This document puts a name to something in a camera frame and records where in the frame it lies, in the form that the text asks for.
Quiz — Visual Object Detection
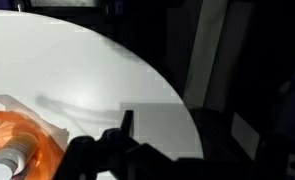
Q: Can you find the orange plastic bag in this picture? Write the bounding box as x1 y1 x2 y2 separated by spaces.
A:
0 95 69 180

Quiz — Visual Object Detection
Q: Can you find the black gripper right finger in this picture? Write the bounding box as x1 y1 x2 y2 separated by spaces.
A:
101 110 140 156

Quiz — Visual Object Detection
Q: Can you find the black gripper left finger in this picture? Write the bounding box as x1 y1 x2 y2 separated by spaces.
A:
53 136 97 180

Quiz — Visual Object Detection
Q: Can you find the white and orange bottle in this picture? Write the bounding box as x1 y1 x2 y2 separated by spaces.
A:
0 132 38 180

